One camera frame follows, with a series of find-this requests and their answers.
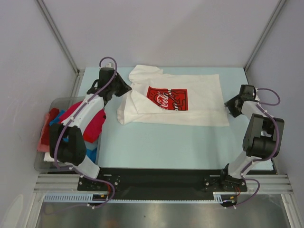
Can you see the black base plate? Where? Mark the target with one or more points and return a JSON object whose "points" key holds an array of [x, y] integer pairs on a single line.
{"points": [[168, 183]]}

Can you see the aluminium frame post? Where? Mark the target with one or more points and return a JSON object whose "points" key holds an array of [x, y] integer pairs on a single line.
{"points": [[61, 43], [266, 32]]}

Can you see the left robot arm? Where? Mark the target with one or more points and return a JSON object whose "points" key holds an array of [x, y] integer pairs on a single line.
{"points": [[66, 141]]}

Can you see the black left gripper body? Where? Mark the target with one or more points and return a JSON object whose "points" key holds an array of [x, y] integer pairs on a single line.
{"points": [[112, 86]]}

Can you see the magenta t-shirt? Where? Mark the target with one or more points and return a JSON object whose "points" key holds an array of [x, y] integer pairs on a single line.
{"points": [[100, 116]]}

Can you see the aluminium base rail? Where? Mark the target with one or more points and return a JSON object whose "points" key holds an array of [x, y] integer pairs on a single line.
{"points": [[270, 203]]}

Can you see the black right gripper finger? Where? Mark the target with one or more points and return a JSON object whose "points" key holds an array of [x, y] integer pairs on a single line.
{"points": [[233, 102], [233, 112]]}

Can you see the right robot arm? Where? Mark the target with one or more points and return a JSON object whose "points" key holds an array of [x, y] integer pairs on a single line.
{"points": [[262, 139]]}

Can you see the left aluminium frame post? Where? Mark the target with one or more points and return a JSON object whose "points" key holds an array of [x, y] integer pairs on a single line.
{"points": [[61, 43]]}

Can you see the white t-shirt with red print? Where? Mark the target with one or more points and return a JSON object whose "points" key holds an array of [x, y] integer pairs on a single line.
{"points": [[156, 97]]}

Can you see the white folded t-shirt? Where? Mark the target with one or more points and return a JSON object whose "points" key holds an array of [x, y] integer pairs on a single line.
{"points": [[48, 158]]}

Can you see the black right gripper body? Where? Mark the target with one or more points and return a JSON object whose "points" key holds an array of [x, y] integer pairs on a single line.
{"points": [[233, 106]]}

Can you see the right aluminium frame post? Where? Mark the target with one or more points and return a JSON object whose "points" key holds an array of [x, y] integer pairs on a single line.
{"points": [[266, 32]]}

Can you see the white slotted cable duct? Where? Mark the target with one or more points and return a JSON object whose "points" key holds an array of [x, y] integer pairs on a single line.
{"points": [[102, 197]]}

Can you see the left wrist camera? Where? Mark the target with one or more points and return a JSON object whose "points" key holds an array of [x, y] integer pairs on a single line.
{"points": [[110, 65]]}

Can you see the pink folded t-shirt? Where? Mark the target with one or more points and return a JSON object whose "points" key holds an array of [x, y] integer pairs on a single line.
{"points": [[42, 148]]}

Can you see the dark red folded t-shirt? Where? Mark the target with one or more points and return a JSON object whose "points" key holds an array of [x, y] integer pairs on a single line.
{"points": [[50, 116]]}

